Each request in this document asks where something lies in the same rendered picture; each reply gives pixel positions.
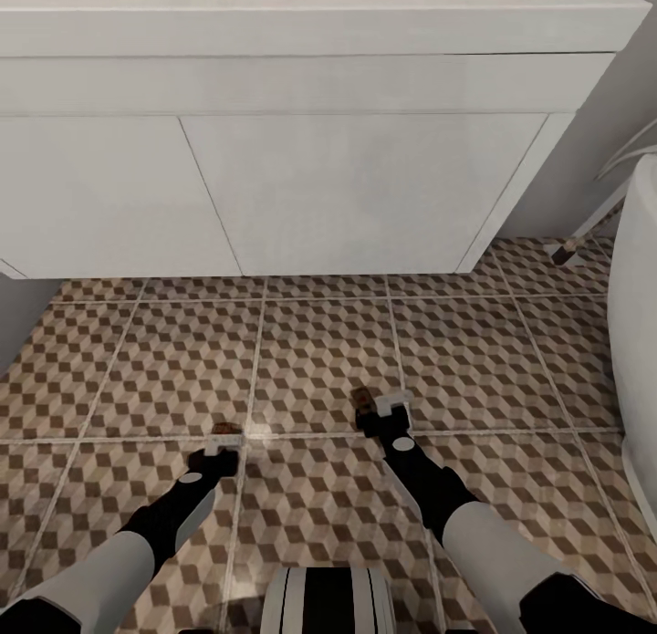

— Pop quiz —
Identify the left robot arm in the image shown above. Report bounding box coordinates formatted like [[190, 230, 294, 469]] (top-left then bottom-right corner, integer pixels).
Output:
[[0, 434, 247, 634]]

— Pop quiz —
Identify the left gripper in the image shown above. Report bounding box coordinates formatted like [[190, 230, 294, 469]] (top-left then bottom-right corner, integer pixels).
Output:
[[188, 448, 238, 480]]

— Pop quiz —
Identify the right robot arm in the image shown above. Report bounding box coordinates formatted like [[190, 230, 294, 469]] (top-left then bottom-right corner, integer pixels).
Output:
[[355, 390, 657, 634]]

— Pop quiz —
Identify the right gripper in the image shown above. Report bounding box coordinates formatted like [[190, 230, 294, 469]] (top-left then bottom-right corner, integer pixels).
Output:
[[355, 405, 410, 438]]

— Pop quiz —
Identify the robot trunk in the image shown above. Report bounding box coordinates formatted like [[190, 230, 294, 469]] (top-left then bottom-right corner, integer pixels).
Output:
[[260, 567, 397, 634]]

